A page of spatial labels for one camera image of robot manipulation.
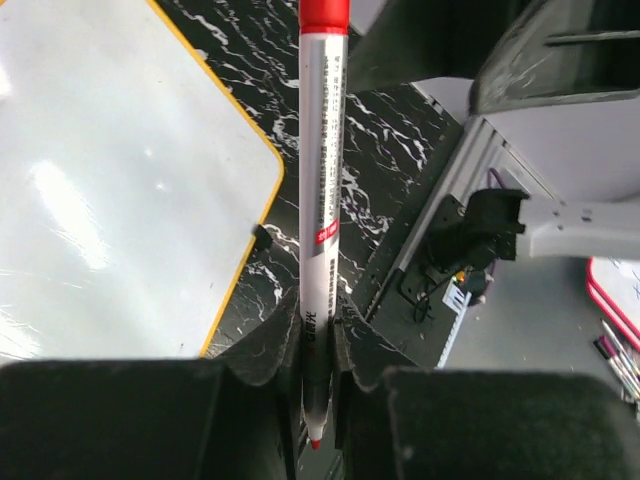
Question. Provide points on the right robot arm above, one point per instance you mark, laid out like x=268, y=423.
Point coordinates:
x=558, y=80

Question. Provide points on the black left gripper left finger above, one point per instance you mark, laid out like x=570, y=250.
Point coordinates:
x=235, y=416

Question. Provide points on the red whiteboard marker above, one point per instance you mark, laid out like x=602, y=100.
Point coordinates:
x=322, y=56

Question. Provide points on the yellow framed whiteboard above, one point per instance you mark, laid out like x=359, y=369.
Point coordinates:
x=131, y=181

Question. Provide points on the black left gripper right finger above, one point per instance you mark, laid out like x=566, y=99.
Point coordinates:
x=394, y=420

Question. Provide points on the purple marker pens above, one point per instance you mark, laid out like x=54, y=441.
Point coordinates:
x=620, y=362

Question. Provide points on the pink framed whiteboard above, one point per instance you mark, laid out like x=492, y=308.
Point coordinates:
x=614, y=285

